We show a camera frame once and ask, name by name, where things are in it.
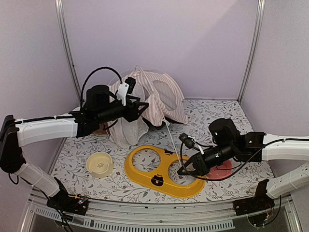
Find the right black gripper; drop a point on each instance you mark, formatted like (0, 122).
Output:
(201, 167)

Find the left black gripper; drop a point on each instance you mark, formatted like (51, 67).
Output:
(133, 108)

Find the white tent pole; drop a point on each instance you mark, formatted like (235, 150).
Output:
(167, 124)

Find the pink striped pet tent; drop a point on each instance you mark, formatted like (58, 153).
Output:
(165, 100)

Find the brown checkered mat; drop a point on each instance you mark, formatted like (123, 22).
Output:
(103, 130)

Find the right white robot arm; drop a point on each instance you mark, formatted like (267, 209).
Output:
(252, 147)

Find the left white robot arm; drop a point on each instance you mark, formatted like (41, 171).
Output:
(100, 106)

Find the pink pet bowl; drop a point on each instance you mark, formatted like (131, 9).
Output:
(220, 172)

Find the cream pet bowl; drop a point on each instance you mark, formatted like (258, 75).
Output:
(100, 165)

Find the yellow double bowl holder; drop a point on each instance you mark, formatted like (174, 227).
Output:
(159, 178)

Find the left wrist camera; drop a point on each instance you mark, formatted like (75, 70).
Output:
(124, 89)

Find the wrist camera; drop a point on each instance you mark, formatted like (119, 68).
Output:
(124, 89)
(189, 142)

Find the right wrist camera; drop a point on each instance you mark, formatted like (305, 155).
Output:
(189, 142)

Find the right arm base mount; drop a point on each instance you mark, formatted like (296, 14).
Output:
(260, 201)

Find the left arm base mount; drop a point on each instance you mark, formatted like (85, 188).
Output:
(64, 202)

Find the left aluminium frame post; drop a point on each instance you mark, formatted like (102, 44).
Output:
(66, 44)

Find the aluminium frame post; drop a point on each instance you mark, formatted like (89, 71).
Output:
(66, 44)
(253, 49)

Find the front aluminium rail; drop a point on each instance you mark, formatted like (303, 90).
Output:
(108, 216)

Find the right aluminium frame post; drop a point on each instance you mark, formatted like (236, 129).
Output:
(253, 49)

